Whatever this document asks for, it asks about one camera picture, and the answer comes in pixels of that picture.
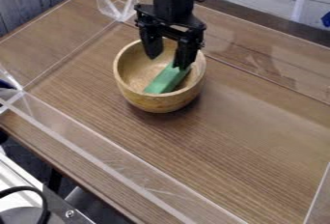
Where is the brown wooden bowl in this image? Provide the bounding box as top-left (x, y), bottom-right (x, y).
top-left (113, 39), bottom-right (205, 113)

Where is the black cable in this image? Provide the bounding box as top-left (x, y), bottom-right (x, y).
top-left (0, 185), bottom-right (55, 224)

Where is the grey metal bracket with screw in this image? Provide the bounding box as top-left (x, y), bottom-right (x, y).
top-left (42, 186), bottom-right (95, 224)

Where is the white container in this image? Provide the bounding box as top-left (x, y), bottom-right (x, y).
top-left (291, 0), bottom-right (330, 31)

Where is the clear acrylic corner bracket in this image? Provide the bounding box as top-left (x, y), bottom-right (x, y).
top-left (96, 0), bottom-right (139, 22)

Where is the clear acrylic front barrier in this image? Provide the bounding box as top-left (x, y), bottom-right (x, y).
top-left (0, 67), bottom-right (247, 224)

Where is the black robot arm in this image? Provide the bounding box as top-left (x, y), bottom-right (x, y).
top-left (133, 0), bottom-right (205, 70)

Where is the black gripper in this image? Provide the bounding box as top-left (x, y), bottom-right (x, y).
top-left (133, 0), bottom-right (205, 70)

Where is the green rectangular block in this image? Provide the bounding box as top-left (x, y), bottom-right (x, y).
top-left (143, 62), bottom-right (191, 94)

